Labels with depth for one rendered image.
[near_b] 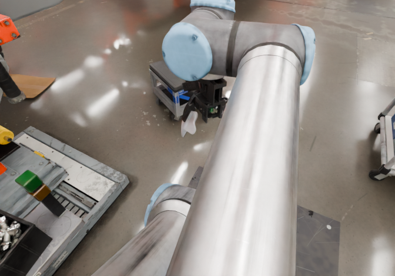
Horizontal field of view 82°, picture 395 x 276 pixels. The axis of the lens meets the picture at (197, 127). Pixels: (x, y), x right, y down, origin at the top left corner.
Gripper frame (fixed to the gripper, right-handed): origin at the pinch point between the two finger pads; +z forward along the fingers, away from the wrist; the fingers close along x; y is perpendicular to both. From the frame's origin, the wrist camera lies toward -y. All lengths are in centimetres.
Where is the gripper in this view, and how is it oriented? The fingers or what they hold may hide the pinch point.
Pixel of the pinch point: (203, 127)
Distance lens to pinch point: 71.5
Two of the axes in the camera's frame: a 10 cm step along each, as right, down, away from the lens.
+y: 4.8, 5.8, -6.5
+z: -0.1, 7.5, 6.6
